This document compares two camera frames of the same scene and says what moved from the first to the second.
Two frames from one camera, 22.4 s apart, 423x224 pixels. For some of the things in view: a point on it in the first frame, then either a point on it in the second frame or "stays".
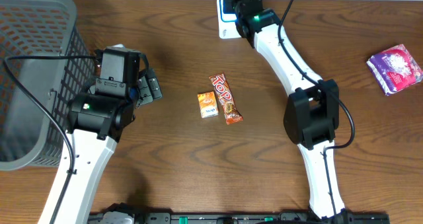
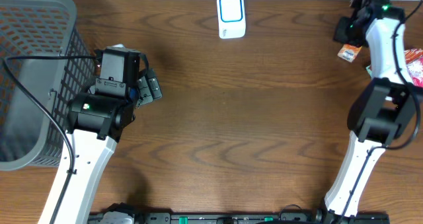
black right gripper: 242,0 -> 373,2
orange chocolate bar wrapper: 225,98 -> 412,54
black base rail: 262,218 stays
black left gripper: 151,84 stays
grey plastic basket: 45,59 stays
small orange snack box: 207,104 -> 348,52
